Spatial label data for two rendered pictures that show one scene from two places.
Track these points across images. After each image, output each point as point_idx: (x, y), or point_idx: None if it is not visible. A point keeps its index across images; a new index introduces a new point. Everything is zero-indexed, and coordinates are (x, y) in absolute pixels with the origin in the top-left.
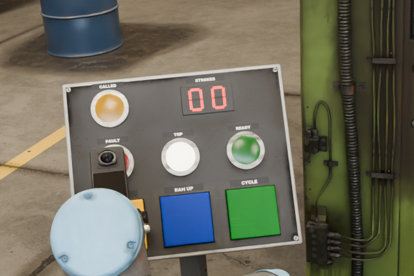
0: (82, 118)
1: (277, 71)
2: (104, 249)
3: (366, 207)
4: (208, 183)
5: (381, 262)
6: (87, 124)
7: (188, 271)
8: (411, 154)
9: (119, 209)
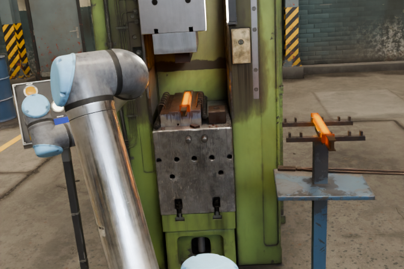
0: (20, 95)
1: None
2: (39, 108)
3: (127, 128)
4: None
5: (135, 149)
6: (23, 96)
7: (64, 152)
8: (140, 107)
9: (42, 98)
